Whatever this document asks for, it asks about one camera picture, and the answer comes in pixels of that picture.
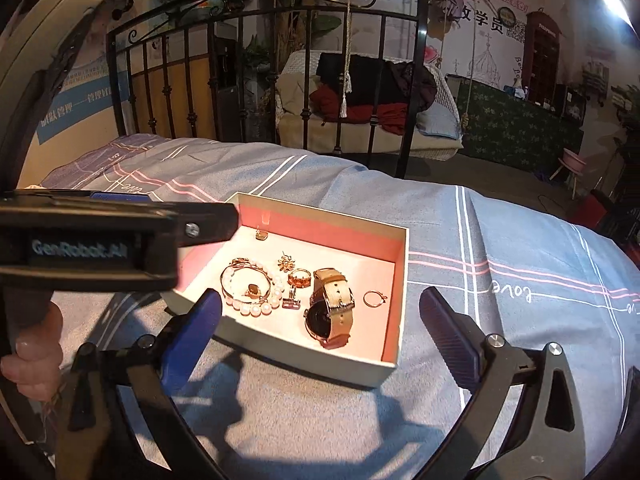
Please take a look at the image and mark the gold flower brooch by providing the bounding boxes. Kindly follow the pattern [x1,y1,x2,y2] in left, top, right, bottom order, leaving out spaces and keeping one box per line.
[277,254,296,273]

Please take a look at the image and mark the open white pink jewelry box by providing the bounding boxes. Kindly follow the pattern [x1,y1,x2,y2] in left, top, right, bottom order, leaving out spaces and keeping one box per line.
[163,193,409,388]

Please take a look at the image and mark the person's left hand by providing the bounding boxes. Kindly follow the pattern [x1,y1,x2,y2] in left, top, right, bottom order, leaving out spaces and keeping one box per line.
[1,301,63,402]

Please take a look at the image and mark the white hanging swing chair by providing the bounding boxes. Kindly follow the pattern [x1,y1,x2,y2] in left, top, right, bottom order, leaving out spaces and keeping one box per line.
[276,50,463,160]

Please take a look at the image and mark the red and black clothes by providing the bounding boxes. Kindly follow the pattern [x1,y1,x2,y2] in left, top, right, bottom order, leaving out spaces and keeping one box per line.
[309,52,413,136]

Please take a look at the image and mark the pink stool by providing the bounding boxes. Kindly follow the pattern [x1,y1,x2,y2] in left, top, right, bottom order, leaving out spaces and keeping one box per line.
[549,148,586,198]

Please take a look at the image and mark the red phone booth cabinet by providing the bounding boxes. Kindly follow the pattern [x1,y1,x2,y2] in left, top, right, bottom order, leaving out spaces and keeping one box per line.
[522,11,561,105]

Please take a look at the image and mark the white pearl bracelet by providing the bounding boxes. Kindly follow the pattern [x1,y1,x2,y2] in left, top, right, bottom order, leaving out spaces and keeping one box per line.
[223,263,286,318]

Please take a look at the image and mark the rose gold chain bracelet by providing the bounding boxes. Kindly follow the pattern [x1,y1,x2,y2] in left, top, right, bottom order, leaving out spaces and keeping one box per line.
[219,257,276,306]

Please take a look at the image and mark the beige strap wristwatch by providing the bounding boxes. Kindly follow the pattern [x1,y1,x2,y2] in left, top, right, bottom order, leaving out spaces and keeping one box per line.
[304,268,355,350]

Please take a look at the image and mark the black iron bed frame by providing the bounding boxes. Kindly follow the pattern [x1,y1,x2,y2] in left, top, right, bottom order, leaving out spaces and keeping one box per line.
[106,0,430,179]

